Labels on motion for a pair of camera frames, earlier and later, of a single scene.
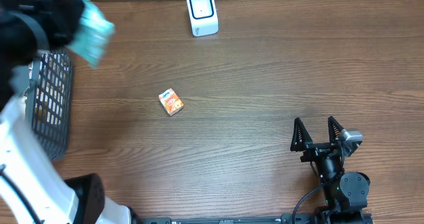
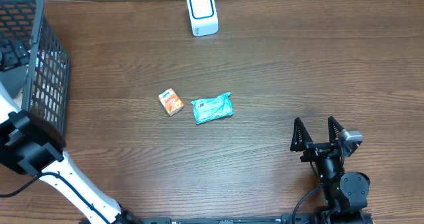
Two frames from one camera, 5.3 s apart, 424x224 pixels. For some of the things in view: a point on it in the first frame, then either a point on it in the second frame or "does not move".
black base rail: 290,218 does not move
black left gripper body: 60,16 -> 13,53
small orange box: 170,101 does not move
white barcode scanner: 203,12 does not move
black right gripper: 315,150 does not move
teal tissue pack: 93,34 -> 213,109
